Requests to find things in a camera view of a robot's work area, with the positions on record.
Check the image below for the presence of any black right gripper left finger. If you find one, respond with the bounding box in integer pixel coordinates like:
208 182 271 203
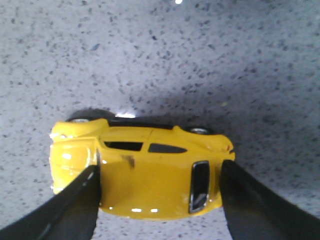
0 165 101 240

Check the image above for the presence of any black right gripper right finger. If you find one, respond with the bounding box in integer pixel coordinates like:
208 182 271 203
221 160 320 240

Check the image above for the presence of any yellow toy beetle car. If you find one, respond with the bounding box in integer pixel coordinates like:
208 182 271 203
49 109 235 220

